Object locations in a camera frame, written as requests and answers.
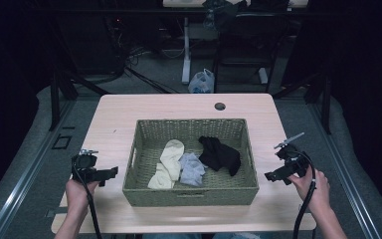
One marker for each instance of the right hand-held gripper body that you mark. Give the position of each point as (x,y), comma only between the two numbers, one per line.
(295,162)

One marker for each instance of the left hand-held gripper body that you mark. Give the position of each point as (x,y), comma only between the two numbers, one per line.
(85,162)

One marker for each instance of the person's left hand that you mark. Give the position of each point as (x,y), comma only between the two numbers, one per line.
(78,195)

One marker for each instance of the person's right hand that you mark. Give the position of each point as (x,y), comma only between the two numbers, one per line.
(315,189)

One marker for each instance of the black sock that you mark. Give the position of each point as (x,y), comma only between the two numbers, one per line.
(220,155)

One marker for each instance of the cream sock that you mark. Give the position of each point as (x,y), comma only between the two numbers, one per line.
(170,162)

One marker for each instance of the black metal stand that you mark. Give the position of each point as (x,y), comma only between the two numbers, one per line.
(326,103)
(55,99)

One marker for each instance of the light blue sock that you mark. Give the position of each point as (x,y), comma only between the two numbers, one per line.
(191,171)

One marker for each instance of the green woven basket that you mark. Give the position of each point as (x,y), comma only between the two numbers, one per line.
(192,195)

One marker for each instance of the white desk leg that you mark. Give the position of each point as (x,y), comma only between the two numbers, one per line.
(186,53)
(263,75)

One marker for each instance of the translucent plastic bag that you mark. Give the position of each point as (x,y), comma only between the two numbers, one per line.
(201,83)

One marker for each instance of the black chair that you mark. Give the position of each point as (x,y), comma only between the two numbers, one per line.
(248,36)

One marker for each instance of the dark bag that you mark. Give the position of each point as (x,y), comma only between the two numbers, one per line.
(224,11)

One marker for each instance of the white desk top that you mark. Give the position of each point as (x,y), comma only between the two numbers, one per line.
(182,2)

